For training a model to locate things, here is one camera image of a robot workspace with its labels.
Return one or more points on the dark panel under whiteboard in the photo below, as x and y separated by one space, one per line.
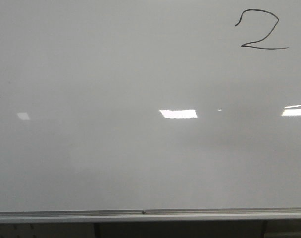
181 229

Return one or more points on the white glossy whiteboard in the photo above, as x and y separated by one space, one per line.
149 104

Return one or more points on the grey aluminium marker tray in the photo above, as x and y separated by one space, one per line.
151 215

